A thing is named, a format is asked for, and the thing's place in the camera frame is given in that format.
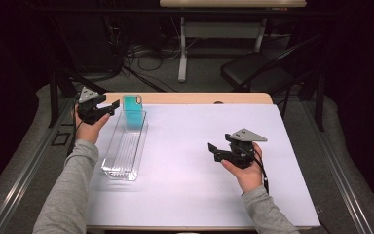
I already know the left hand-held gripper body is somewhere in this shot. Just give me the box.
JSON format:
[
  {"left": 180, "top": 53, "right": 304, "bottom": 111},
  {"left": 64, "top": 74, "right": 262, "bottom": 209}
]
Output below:
[{"left": 76, "top": 86, "right": 108, "bottom": 126}]

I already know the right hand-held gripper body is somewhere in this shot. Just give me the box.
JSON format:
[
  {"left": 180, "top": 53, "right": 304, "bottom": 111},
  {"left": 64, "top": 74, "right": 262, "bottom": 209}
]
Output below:
[{"left": 223, "top": 127, "right": 269, "bottom": 170}]

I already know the blue phone case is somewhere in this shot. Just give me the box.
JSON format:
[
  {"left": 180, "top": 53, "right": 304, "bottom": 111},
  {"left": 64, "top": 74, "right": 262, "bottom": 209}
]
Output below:
[{"left": 122, "top": 94, "right": 144, "bottom": 132}]

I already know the clear plastic tray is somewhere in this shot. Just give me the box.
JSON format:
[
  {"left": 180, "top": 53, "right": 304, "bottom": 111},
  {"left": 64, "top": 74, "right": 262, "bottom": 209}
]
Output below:
[{"left": 100, "top": 109, "right": 149, "bottom": 182}]

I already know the person's left hand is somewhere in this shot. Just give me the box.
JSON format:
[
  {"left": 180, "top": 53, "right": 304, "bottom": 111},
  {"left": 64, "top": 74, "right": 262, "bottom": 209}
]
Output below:
[{"left": 74, "top": 103, "right": 111, "bottom": 144}]

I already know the person's right hand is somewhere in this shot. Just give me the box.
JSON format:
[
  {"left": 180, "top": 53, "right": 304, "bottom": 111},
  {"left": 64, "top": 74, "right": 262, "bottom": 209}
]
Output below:
[{"left": 220, "top": 142, "right": 264, "bottom": 194}]

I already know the black folding chair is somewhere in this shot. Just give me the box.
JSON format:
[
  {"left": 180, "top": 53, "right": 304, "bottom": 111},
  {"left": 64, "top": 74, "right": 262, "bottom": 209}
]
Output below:
[{"left": 219, "top": 33, "right": 325, "bottom": 119}]

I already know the white background desk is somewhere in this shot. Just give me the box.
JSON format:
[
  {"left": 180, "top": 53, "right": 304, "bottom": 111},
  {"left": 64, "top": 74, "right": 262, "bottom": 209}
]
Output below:
[{"left": 159, "top": 0, "right": 308, "bottom": 83}]

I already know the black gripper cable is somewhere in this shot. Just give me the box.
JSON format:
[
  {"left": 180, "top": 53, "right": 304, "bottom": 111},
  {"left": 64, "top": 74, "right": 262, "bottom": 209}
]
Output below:
[{"left": 252, "top": 151, "right": 271, "bottom": 195}]

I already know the bundle of floor cables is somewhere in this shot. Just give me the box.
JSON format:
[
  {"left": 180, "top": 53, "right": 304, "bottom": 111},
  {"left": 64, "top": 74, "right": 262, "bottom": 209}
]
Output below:
[{"left": 123, "top": 16, "right": 200, "bottom": 73}]

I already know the grey floor rail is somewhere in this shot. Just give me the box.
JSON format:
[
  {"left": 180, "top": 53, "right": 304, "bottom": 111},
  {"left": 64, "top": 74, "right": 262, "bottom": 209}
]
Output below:
[
  {"left": 0, "top": 97, "right": 76, "bottom": 234},
  {"left": 300, "top": 100, "right": 374, "bottom": 234}
]

